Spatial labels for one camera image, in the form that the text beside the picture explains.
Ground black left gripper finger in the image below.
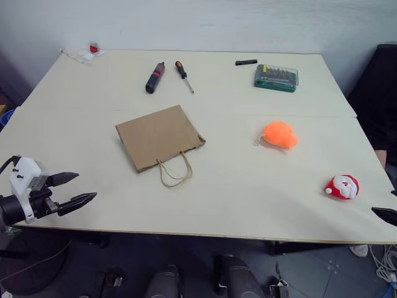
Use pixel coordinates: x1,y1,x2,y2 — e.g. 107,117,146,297
47,172,80,188
56,192,98,217

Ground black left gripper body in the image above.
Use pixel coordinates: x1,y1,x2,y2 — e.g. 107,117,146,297
29,175,60,219

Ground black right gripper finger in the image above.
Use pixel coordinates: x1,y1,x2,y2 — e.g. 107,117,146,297
371,206,397,227

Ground brown paper bag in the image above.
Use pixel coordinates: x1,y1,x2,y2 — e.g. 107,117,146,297
115,104,207,189

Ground white shoe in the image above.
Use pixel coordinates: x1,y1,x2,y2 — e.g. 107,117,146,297
349,244,369,258

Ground red santa plush toy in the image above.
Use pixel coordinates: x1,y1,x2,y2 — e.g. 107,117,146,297
324,174,360,201

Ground black round fan base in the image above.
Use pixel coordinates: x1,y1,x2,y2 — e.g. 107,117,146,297
0,231,71,296

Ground blue bucket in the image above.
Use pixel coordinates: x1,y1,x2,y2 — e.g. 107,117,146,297
0,108,16,131

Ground dark rounded robot leg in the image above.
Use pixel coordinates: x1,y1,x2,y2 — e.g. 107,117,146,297
145,264,181,298
214,254,266,298

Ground orange plush toy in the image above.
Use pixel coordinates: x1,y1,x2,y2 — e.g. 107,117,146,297
253,121,299,150

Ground black red electric screwdriver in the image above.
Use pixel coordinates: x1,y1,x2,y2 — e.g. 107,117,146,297
145,61,166,94

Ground green screwdriver bit set case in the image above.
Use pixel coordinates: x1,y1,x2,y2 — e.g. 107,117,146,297
253,64,299,94

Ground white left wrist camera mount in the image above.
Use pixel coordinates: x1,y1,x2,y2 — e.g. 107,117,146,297
9,156,50,224

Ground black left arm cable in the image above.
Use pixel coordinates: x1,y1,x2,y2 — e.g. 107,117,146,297
0,155,22,175

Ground white cable bundle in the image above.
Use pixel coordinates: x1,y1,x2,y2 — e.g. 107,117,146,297
367,244,397,298

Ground orange black handled screwdriver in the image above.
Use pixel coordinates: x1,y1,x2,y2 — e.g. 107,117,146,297
174,60,195,94

